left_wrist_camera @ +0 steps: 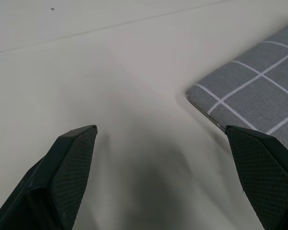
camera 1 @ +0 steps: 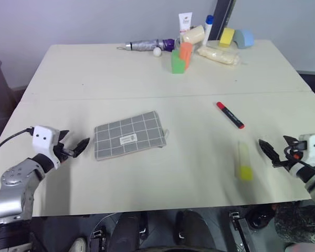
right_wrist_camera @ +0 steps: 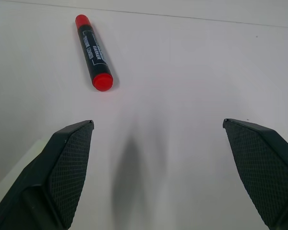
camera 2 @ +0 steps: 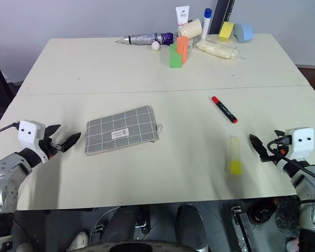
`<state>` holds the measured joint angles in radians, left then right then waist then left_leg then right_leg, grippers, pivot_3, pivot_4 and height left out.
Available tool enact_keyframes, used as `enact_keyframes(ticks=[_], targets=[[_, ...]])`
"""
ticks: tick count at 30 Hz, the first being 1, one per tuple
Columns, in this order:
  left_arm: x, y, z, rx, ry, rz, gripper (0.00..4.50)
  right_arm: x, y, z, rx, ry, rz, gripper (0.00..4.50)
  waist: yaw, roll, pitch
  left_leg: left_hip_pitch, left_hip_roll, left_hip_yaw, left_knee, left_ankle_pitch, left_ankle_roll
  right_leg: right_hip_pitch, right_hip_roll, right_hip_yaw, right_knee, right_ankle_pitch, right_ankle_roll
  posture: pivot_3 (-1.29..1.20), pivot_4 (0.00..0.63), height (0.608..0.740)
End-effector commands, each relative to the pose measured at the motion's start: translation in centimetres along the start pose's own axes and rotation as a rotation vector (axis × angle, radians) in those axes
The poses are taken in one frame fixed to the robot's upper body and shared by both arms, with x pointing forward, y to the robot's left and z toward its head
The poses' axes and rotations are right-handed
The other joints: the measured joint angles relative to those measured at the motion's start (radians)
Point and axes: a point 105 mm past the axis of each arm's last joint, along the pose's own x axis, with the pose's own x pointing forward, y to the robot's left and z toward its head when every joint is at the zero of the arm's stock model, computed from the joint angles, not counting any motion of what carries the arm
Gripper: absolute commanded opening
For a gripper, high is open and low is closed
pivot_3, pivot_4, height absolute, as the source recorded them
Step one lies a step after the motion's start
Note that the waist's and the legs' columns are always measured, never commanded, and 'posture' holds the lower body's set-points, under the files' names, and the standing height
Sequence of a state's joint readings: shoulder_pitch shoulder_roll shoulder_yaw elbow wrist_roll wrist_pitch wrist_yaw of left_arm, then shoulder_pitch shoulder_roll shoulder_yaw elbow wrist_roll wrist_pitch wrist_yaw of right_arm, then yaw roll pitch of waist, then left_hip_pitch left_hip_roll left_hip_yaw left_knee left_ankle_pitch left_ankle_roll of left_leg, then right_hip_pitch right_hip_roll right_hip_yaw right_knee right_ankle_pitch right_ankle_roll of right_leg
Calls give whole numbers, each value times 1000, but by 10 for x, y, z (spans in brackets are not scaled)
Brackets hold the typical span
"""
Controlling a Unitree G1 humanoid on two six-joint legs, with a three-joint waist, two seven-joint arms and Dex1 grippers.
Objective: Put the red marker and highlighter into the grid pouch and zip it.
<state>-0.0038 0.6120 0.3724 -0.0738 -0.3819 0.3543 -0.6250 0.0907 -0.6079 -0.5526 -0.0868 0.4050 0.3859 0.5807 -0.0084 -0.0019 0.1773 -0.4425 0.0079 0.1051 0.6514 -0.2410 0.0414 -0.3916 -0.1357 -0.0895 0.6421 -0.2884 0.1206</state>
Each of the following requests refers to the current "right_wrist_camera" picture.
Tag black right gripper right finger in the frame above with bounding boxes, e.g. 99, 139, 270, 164
222, 118, 288, 230

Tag red and black marker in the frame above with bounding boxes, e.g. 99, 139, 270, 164
74, 14, 114, 92

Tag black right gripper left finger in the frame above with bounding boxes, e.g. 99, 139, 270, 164
0, 119, 95, 230

